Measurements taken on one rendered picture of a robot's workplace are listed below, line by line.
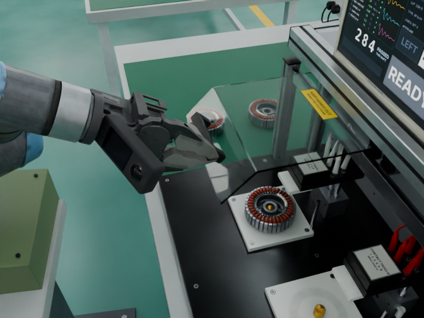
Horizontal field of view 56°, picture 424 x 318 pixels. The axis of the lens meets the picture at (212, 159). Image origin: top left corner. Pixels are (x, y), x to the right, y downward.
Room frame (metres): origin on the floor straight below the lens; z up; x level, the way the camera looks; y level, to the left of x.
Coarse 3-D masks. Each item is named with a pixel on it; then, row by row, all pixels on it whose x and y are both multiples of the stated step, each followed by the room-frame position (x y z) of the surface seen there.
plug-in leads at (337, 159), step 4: (340, 156) 0.59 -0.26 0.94; (344, 156) 0.63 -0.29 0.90; (348, 156) 0.60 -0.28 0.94; (324, 160) 0.63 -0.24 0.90; (328, 160) 0.61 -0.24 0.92; (332, 160) 0.60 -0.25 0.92; (336, 160) 0.59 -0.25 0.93; (340, 160) 0.59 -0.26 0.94; (344, 160) 0.60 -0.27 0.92; (348, 160) 0.60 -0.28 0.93; (328, 164) 0.61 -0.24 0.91; (336, 164) 0.59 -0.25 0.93; (344, 164) 0.60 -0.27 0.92; (336, 168) 0.58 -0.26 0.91; (340, 168) 0.60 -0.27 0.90; (344, 168) 0.60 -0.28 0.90; (332, 172) 0.59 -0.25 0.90; (336, 172) 0.58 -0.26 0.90
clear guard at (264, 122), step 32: (224, 96) 0.62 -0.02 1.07; (256, 96) 0.62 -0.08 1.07; (288, 96) 0.62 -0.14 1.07; (224, 128) 0.54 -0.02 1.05; (256, 128) 0.53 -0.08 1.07; (288, 128) 0.53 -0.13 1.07; (320, 128) 0.53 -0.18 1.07; (352, 128) 0.53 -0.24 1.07; (224, 160) 0.48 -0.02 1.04; (256, 160) 0.45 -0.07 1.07; (288, 160) 0.45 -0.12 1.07; (224, 192) 0.42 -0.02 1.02
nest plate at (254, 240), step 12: (240, 204) 0.60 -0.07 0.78; (240, 216) 0.57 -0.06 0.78; (300, 216) 0.57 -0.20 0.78; (240, 228) 0.53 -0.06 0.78; (252, 228) 0.53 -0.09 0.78; (288, 228) 0.53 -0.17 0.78; (300, 228) 0.53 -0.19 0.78; (252, 240) 0.50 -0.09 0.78; (264, 240) 0.50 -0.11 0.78; (276, 240) 0.50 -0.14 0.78; (288, 240) 0.51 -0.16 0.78
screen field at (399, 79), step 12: (396, 60) 0.53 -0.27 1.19; (396, 72) 0.52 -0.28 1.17; (408, 72) 0.50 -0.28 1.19; (384, 84) 0.54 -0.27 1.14; (396, 84) 0.52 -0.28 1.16; (408, 84) 0.50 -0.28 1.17; (420, 84) 0.48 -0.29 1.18; (408, 96) 0.49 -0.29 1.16; (420, 96) 0.47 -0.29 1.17; (420, 108) 0.46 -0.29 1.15
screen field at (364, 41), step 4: (356, 28) 0.64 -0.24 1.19; (360, 28) 0.63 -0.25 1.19; (356, 32) 0.64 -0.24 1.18; (360, 32) 0.63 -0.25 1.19; (364, 32) 0.62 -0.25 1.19; (356, 36) 0.64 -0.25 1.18; (360, 36) 0.63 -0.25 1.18; (364, 36) 0.62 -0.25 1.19; (368, 36) 0.61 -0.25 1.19; (356, 40) 0.63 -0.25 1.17; (360, 40) 0.62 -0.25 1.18; (364, 40) 0.61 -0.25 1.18; (368, 40) 0.60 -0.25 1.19; (372, 40) 0.59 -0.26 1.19; (360, 44) 0.62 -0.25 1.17; (364, 44) 0.61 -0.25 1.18; (368, 44) 0.60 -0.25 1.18; (372, 44) 0.59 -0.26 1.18; (376, 44) 0.58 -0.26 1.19; (364, 48) 0.61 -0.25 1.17; (368, 48) 0.60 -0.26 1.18; (372, 48) 0.59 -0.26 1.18; (372, 52) 0.59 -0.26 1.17
